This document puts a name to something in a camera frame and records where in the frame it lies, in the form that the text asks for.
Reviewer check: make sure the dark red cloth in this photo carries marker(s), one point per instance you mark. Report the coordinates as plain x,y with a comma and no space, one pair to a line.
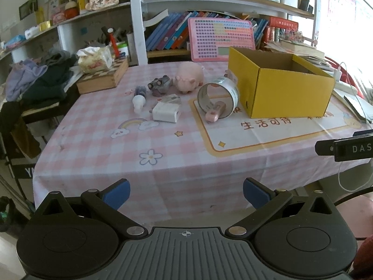
364,256

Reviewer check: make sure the green labelled jar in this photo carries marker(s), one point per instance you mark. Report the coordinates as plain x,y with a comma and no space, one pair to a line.
122,49

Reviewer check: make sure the grey toy car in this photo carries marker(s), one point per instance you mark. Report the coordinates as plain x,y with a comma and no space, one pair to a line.
160,83

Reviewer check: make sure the clear tape roll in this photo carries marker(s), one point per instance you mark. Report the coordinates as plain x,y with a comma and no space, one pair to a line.
233,93

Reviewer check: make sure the pink plush pig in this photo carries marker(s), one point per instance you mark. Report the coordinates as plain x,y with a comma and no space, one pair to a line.
189,75

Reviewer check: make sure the white power strip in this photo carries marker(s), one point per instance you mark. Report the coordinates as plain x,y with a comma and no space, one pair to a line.
338,73

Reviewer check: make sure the wall poster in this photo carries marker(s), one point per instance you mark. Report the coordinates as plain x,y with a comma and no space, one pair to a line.
342,0

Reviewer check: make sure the red books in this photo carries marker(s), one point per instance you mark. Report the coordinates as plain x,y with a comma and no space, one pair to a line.
279,26

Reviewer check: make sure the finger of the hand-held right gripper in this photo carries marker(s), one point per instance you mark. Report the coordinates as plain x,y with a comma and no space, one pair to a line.
349,149

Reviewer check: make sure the yellow cardboard box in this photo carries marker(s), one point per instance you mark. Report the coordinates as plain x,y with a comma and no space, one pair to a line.
285,93

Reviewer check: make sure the pink toy keyboard tablet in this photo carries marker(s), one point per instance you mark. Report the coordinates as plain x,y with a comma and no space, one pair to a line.
218,38

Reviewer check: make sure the dark tube with white cap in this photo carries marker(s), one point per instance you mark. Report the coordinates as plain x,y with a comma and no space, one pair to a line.
139,96

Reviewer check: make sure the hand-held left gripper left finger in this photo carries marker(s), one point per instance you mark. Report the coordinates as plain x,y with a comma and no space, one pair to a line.
116,193

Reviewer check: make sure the floral tissue pack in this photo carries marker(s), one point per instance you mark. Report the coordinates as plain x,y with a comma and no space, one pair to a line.
93,61

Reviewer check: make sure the purple cloth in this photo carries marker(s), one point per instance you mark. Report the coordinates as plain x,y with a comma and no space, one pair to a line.
23,78

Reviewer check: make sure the wooden chessboard box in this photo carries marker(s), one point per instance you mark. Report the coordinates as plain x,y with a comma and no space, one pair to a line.
99,82

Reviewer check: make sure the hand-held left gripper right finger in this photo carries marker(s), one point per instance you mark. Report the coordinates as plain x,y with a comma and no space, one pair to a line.
256,193

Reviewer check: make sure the colourful paper flowers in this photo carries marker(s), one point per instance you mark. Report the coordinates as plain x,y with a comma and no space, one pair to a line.
291,36

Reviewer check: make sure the small black box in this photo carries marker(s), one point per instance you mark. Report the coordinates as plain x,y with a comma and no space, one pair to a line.
304,4

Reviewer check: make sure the row of blue books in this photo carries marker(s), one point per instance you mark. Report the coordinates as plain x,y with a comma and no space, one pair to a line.
166,32

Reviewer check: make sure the pink plastic case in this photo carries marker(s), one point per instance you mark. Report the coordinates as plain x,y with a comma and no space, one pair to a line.
214,114

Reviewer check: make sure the white charger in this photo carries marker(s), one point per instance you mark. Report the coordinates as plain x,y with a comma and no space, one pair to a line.
164,112

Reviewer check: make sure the white bookshelf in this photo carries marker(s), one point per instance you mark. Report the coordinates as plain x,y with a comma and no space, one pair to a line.
137,20

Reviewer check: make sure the pile of dark clothes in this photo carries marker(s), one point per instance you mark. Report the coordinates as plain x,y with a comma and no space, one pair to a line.
49,81

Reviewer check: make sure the stack of books and papers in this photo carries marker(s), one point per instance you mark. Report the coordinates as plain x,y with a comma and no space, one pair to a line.
300,49

